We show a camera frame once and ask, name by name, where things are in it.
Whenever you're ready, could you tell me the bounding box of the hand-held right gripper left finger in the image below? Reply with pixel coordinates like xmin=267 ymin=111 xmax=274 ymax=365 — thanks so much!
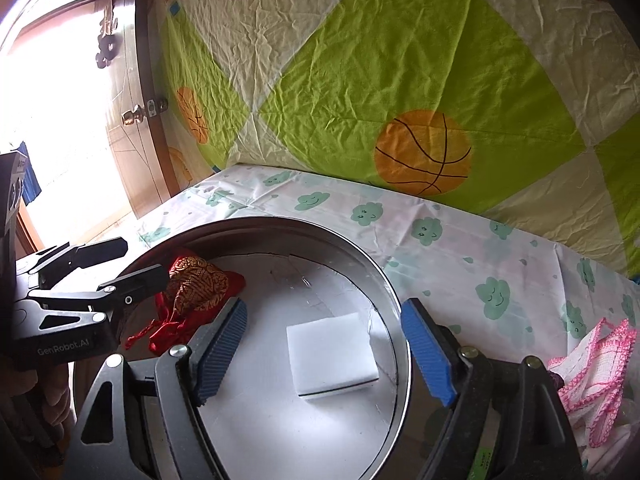
xmin=62 ymin=297 xmax=249 ymax=480

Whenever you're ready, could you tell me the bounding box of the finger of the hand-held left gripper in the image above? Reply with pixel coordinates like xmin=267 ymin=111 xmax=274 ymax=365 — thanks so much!
xmin=15 ymin=264 xmax=169 ymax=323
xmin=17 ymin=237 xmax=129 ymax=281

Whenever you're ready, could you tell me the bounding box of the red gold drawstring pouch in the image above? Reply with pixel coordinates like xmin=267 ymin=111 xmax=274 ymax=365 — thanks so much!
xmin=125 ymin=249 xmax=246 ymax=356

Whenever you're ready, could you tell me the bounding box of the cloud print bedsheet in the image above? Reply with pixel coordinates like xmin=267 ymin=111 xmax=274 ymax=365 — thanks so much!
xmin=135 ymin=162 xmax=640 ymax=480

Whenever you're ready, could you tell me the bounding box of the round metal tin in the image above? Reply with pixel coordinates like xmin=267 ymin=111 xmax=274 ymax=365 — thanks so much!
xmin=72 ymin=216 xmax=413 ymax=480

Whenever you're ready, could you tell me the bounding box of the brass door knob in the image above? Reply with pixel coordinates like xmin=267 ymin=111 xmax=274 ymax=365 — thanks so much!
xmin=122 ymin=99 xmax=169 ymax=127

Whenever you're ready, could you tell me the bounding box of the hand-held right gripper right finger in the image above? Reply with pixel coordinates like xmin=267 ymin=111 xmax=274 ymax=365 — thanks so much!
xmin=400 ymin=298 xmax=586 ymax=480

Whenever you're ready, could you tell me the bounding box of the basketball print bedsheet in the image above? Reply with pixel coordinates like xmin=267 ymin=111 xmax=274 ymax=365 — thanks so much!
xmin=150 ymin=0 xmax=640 ymax=278

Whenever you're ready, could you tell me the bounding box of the white sponge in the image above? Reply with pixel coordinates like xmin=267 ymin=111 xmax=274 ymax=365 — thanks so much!
xmin=286 ymin=312 xmax=382 ymax=401

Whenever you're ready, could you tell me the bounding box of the dark door ornament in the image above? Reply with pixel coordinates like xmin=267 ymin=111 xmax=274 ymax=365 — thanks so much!
xmin=96 ymin=2 xmax=122 ymax=69

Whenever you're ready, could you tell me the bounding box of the wooden door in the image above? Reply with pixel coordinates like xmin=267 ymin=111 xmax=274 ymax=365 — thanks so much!
xmin=107 ymin=0 xmax=178 ymax=221

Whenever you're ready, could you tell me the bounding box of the white cloth with pink edging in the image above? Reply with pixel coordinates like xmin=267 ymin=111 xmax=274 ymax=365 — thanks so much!
xmin=547 ymin=317 xmax=638 ymax=466

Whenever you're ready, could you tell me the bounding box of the blue hanging cloth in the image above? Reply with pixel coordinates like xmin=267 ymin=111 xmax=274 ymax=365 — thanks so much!
xmin=14 ymin=140 xmax=43 ymax=204

